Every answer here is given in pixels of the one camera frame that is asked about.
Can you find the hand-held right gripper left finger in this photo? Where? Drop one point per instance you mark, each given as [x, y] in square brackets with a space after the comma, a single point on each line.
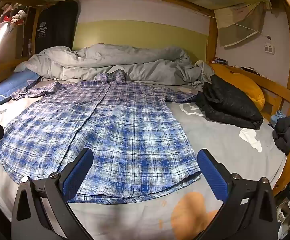
[77, 172]

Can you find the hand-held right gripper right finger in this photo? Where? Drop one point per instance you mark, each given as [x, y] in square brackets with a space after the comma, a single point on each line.
[213, 177]

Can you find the blue plaid shirt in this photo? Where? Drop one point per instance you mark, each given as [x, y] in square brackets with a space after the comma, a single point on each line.
[122, 130]

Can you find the blue pillow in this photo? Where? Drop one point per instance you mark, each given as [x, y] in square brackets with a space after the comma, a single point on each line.
[9, 87]

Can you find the white tissue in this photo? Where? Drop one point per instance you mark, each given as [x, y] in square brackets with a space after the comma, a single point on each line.
[250, 137]

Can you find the black puffer jacket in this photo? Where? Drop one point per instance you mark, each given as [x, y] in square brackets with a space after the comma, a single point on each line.
[230, 105]

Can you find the dark garment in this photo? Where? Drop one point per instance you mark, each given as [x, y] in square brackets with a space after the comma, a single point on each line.
[287, 132]

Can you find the light blue cloth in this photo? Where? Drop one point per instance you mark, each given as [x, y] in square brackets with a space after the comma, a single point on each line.
[277, 117]

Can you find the yellow pillow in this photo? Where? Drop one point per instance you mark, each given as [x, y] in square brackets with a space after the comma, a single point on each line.
[245, 85]

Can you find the grey duvet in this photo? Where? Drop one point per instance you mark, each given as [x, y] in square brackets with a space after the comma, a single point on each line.
[109, 57]

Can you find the white and red plush toys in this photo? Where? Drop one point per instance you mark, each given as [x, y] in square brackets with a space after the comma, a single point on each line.
[16, 17]

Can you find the pale hanging cloth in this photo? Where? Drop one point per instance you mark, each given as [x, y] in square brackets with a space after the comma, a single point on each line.
[240, 22]

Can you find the wooden bed frame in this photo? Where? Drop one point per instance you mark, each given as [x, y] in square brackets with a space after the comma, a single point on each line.
[275, 90]

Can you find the white wall socket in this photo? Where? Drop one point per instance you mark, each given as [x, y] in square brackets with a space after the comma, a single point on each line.
[269, 49]

